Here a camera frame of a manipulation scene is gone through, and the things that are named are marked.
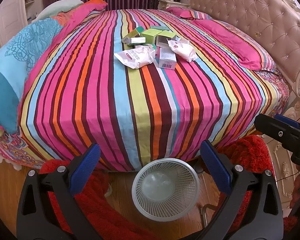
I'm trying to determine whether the silver printed box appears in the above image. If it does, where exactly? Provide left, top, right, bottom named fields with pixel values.
left=159, top=47, right=177, bottom=70

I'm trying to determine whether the white door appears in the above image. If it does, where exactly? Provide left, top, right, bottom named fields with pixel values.
left=0, top=0, right=27, bottom=48

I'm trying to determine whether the white tissue pack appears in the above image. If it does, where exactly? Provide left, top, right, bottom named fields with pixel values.
left=114, top=46, right=156, bottom=69
left=168, top=40, right=198, bottom=63

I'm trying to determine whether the lime green box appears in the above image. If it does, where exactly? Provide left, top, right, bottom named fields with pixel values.
left=140, top=29, right=162, bottom=44

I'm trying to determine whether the teal flat box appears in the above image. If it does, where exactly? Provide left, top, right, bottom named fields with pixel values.
left=150, top=25, right=170, bottom=31

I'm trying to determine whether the pale green pillow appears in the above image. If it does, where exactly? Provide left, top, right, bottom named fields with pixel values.
left=32, top=0, right=84, bottom=23

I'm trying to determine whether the silver small box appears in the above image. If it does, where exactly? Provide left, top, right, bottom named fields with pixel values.
left=127, top=36, right=146, bottom=46

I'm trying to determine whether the white mesh trash basket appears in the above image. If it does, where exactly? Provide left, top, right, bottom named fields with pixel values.
left=131, top=158, right=200, bottom=222

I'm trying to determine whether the pink far pillow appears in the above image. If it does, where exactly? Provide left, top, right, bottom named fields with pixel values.
left=166, top=7, right=212, bottom=20

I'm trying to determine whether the blue patterned quilt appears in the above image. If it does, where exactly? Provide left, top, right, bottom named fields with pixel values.
left=0, top=18, right=63, bottom=134

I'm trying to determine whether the pink near pillow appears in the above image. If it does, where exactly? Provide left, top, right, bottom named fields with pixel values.
left=192, top=20, right=279, bottom=74

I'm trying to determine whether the pink pillow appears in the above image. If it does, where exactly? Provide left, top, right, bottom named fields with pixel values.
left=166, top=7, right=212, bottom=20
left=192, top=20, right=279, bottom=74

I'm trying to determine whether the red shaggy rug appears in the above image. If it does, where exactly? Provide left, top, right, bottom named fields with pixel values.
left=38, top=134, right=298, bottom=240

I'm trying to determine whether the green open box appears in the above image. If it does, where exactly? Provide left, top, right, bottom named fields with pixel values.
left=156, top=30, right=177, bottom=47

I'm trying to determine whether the green floral box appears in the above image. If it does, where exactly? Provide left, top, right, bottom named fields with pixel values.
left=142, top=43, right=157, bottom=50

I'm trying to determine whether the metal chair leg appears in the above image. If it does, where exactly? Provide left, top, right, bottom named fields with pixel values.
left=200, top=204, right=217, bottom=228

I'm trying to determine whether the pink orange blanket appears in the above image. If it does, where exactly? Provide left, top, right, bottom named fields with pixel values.
left=52, top=0, right=108, bottom=34

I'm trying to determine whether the pink tufted headboard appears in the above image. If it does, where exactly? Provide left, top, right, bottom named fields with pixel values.
left=190, top=0, right=300, bottom=84

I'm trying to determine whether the green teal long box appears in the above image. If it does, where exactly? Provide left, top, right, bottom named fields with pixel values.
left=121, top=26, right=144, bottom=44

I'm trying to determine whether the cream nightstand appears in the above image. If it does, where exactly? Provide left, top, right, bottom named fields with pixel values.
left=158, top=0, right=190, bottom=10

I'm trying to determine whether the colourful striped bed cover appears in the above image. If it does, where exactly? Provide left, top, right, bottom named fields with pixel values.
left=15, top=9, right=290, bottom=172

